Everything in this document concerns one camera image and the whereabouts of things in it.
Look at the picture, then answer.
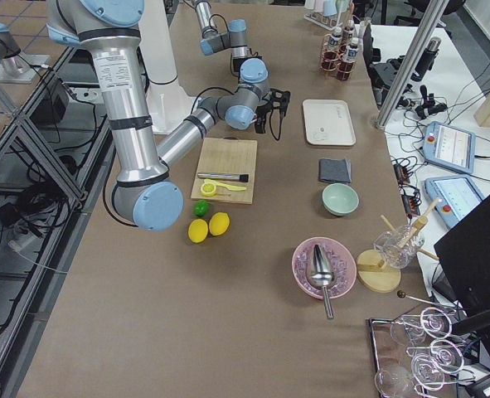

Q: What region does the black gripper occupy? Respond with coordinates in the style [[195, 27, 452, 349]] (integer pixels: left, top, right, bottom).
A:
[[254, 88, 291, 134]]

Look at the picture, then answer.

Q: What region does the yellow lemon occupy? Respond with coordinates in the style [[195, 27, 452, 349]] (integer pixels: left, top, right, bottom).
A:
[[187, 219, 209, 244], [208, 211, 230, 236]]

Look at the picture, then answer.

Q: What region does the steel muddler black tip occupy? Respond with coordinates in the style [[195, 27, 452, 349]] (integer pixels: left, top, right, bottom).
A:
[[196, 172, 250, 182]]

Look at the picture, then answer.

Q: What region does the tea bottle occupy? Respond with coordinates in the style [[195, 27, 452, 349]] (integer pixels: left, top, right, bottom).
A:
[[344, 37, 359, 63], [342, 19, 355, 45], [327, 26, 342, 52]]

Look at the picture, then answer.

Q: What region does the cream rabbit tray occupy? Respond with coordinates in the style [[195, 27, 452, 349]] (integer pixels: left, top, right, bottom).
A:
[[303, 99, 356, 147]]

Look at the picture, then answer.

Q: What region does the green lime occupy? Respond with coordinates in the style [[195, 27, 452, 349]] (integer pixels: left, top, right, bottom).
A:
[[193, 199, 210, 217]]

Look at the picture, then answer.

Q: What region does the glass mug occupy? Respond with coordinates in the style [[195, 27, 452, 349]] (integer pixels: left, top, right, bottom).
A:
[[373, 226, 425, 269]]

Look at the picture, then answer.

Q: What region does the mint green bowl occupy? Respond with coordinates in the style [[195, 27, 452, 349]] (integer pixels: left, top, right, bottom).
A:
[[322, 183, 359, 216]]

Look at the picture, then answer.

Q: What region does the wooden cutting board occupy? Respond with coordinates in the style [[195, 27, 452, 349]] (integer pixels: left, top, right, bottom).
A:
[[190, 138, 258, 205]]

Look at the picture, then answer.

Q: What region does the aluminium frame post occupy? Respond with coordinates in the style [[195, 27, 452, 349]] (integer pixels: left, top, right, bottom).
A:
[[375, 0, 449, 130]]

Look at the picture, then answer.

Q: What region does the yellow plastic knife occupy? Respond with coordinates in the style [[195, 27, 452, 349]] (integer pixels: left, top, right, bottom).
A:
[[202, 179, 247, 192]]

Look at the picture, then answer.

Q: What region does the black monitor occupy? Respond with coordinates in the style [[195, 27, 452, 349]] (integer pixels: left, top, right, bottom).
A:
[[434, 195, 490, 314]]

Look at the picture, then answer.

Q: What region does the black glass tray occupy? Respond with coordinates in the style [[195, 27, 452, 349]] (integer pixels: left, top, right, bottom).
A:
[[365, 304, 490, 398]]

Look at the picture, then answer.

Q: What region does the tea bottle upper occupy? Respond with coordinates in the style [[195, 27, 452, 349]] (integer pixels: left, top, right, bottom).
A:
[[327, 26, 342, 52]]

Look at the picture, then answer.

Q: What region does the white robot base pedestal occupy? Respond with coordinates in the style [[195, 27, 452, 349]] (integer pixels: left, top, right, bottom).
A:
[[138, 1, 198, 135]]

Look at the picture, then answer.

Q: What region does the white wire cup rack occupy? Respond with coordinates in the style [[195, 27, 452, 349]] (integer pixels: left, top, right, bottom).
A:
[[303, 0, 354, 31]]

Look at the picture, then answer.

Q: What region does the halved lemon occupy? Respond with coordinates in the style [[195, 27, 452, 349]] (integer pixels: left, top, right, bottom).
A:
[[200, 182, 217, 197]]

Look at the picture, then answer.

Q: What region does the yellow lemon upper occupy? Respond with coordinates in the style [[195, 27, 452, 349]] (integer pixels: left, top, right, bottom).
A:
[[208, 211, 230, 236]]

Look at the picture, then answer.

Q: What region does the light blue cup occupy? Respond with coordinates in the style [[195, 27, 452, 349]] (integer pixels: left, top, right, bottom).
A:
[[322, 0, 337, 17]]

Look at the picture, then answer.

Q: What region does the grey folded cloth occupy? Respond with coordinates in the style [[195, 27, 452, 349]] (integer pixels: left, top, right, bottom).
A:
[[318, 158, 352, 183]]

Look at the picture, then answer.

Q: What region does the yellow lemon lower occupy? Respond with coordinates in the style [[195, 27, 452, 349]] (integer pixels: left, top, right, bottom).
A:
[[187, 219, 209, 244]]

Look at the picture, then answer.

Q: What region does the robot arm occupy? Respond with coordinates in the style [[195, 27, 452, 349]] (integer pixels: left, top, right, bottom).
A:
[[47, 1, 290, 231], [192, 0, 253, 76]]

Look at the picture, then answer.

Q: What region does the tea bottle lower right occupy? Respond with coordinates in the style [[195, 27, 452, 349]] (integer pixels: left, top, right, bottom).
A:
[[344, 37, 359, 63]]

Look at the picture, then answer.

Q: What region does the tea bottle lower left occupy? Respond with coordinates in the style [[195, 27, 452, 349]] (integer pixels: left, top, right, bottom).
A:
[[342, 19, 355, 45]]

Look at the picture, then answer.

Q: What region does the pink bowl with ice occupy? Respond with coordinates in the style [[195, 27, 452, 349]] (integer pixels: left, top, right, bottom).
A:
[[292, 237, 357, 299]]

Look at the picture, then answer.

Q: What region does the copper wire bottle rack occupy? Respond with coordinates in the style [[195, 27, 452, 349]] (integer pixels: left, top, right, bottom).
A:
[[318, 26, 361, 81]]

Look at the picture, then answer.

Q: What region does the steel ice scoop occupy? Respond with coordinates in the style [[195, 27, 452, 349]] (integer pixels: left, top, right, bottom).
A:
[[306, 244, 335, 320]]

